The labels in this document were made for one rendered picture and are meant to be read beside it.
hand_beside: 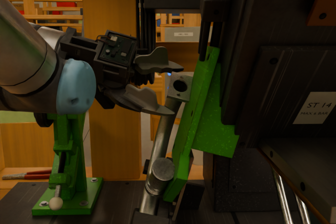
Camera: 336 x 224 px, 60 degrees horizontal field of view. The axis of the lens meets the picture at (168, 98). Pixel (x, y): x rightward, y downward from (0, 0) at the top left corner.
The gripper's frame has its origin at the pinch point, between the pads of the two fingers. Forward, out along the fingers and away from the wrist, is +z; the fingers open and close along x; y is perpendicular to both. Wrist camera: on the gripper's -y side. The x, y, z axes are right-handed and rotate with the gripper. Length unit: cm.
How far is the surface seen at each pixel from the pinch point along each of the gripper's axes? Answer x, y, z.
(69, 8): 479, -447, -234
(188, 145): -11.5, 3.3, 3.4
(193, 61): 28.9, -22.0, 6.0
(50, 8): 468, -452, -274
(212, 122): -7.7, 5.2, 6.3
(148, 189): -16.4, -6.5, -0.2
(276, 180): -13.4, 3.1, 17.8
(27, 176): -9, -48, -32
